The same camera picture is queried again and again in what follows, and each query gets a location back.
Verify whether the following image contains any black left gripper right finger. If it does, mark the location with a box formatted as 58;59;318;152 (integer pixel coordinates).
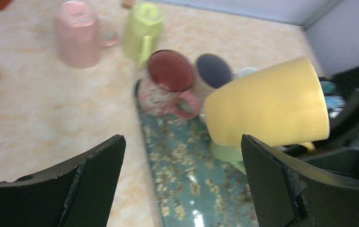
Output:
241;135;359;227

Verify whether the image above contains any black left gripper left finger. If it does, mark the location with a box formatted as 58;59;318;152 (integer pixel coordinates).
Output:
0;135;126;227

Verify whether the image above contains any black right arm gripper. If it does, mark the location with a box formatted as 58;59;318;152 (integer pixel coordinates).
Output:
287;88;359;180

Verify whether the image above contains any light green upside-down mug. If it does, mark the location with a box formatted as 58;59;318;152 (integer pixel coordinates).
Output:
209;140;246;174

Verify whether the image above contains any yellow mug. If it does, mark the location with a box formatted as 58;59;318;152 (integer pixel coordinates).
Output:
204;57;330;147

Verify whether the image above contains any white and blue mug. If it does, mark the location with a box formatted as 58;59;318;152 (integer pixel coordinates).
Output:
235;67;258;79

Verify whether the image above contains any pink upside-down mug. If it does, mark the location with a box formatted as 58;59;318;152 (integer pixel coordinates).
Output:
136;50;201;120

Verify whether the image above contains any pale pink tall mug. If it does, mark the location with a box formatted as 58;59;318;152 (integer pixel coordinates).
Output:
55;0;119;69

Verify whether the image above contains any black poker chip case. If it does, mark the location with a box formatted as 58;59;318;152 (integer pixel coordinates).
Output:
319;66;359;119

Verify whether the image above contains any teal blossom-pattern tray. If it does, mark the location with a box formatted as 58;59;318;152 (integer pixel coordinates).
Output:
133;78;260;227

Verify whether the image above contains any tan cylinder block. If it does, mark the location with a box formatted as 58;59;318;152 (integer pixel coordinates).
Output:
121;0;136;9

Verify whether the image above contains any light green mug with handle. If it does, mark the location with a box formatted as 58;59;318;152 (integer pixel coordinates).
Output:
123;2;164;69

